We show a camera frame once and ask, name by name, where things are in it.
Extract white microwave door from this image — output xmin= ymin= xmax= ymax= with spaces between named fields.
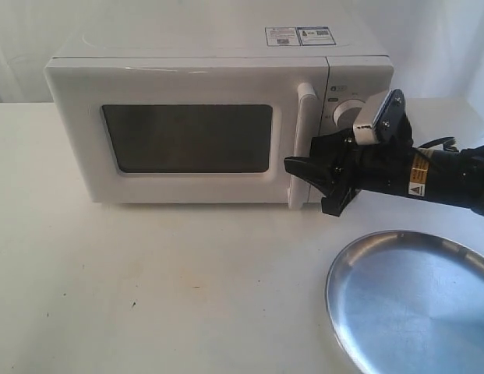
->
xmin=45 ymin=58 xmax=329 ymax=210

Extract white microwave oven body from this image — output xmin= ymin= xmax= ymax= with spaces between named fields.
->
xmin=50 ymin=24 xmax=395 ymax=206

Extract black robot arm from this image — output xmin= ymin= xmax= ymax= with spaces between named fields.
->
xmin=284 ymin=118 xmax=484 ymax=217

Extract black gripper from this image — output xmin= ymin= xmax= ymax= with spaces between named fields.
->
xmin=284 ymin=115 xmax=414 ymax=216

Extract blue white label stickers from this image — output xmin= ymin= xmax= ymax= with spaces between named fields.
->
xmin=265 ymin=26 xmax=336 ymax=47

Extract round stainless steel plate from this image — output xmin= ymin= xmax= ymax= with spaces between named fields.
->
xmin=324 ymin=230 xmax=484 ymax=373

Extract upper white control knob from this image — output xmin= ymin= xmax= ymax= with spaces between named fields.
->
xmin=333 ymin=99 xmax=364 ymax=129

